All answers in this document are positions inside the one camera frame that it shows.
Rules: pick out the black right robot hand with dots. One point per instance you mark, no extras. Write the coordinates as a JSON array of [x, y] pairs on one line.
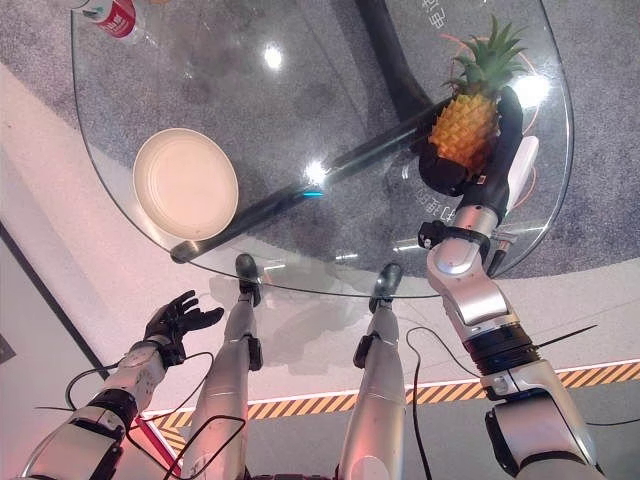
[[501, 165]]

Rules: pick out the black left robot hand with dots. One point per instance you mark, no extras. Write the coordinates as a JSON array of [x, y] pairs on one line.
[[172, 320]]

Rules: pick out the yellow pineapple with green crown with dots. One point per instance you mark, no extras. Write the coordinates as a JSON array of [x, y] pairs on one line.
[[467, 117]]

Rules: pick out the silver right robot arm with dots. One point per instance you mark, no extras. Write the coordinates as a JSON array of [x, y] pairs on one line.
[[480, 310]]

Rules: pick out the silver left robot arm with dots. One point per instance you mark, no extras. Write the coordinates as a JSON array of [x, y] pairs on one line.
[[100, 415]]

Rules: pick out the round white plate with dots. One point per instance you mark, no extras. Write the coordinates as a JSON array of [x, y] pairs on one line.
[[185, 184]]

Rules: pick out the silver left robot leg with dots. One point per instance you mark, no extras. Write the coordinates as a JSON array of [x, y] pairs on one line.
[[227, 370]]

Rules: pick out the silver robot leg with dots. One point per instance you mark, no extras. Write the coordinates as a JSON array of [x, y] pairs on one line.
[[227, 370], [375, 380]]

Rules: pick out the black table base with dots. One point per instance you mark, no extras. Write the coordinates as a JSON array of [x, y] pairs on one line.
[[360, 140]]

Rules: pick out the round glass table top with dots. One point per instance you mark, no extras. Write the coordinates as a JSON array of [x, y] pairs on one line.
[[320, 100]]

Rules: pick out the silver right robot leg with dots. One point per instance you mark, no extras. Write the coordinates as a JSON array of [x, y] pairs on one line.
[[375, 380]]

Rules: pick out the yellow black hazard tape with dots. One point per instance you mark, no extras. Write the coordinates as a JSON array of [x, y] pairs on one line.
[[440, 390]]

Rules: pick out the plastic bottle with red label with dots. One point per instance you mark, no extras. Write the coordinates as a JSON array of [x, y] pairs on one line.
[[112, 17]]

